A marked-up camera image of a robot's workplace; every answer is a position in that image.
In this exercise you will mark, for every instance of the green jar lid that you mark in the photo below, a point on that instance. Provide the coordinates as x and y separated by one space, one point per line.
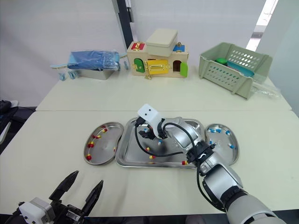
221 61

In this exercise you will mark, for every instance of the light blue plastic clip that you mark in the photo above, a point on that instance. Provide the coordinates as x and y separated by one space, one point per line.
62 76
72 75

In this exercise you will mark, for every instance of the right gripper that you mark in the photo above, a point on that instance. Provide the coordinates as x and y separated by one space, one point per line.
160 130

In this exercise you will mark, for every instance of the blue cloth in clear bag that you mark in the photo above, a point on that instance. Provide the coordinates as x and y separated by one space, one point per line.
93 59

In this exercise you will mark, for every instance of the teal plastic box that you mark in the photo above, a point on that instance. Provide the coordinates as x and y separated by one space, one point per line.
240 68

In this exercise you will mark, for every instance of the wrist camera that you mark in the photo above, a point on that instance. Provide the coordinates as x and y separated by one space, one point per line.
147 114
32 210

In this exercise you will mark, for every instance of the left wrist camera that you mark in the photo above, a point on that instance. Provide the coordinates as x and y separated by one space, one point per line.
32 210

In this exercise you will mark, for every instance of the clear plastic bag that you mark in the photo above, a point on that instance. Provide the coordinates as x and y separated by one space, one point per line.
266 89

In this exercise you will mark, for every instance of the light blue plastic tool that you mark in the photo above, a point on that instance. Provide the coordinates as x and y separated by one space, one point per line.
58 65

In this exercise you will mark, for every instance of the wooden toy lock house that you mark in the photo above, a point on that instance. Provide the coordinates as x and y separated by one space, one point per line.
158 67

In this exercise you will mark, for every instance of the steel kidney dish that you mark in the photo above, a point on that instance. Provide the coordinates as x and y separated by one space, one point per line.
224 152
105 149

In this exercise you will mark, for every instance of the rectangular metal tin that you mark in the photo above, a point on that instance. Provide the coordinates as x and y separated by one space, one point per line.
95 74

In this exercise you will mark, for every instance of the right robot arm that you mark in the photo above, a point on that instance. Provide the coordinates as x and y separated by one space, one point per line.
224 179

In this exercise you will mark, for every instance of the rectangular steel tray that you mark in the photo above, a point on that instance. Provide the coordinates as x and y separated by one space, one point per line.
130 154

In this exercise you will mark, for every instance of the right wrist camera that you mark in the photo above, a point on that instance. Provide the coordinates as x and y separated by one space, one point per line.
147 114

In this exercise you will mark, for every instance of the pale green plastic basket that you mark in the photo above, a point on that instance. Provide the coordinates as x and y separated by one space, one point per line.
224 74

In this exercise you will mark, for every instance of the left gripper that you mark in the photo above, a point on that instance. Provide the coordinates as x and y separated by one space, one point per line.
70 214

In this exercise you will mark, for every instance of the black chair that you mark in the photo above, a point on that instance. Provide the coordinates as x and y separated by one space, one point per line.
11 119

